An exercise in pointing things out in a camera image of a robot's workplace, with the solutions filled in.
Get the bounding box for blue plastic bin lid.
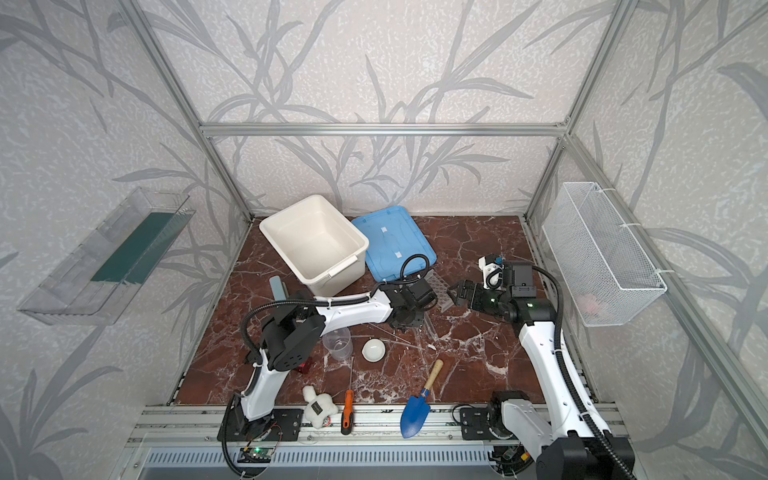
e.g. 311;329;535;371
352;206;437;282

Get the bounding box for aluminium frame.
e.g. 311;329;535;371
118;1;767;448

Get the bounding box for grey-blue flat tool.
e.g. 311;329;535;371
269;276;288;301

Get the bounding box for blue garden trowel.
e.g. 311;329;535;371
400;359;444;439

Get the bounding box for small white bowl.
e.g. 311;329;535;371
361;338;386;363

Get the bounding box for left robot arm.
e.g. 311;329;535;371
239;277;437;422

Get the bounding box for red small object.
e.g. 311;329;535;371
295;358;313;375

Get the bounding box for green circuit board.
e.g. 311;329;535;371
237;447;274;464

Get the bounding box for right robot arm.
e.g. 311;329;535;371
448;255;635;479

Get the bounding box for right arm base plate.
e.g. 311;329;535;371
457;405;496;441

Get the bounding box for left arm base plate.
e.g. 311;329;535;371
217;405;303;442

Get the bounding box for pink object in basket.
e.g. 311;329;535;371
576;294;603;317

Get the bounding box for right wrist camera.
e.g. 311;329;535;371
478;255;504;290

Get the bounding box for glass stirring rod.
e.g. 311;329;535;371
365;324;422;350

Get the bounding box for orange handled screwdriver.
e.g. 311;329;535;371
340;359;355;435

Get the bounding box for white plastic bin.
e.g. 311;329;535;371
259;194;369;297

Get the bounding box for clear acrylic test tube rack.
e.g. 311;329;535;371
425;270;454;312

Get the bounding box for white wire basket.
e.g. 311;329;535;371
543;182;667;327

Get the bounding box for clear wall shelf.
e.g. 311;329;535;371
18;187;195;326

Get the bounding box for clear measuring cup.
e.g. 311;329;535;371
322;328;354;361

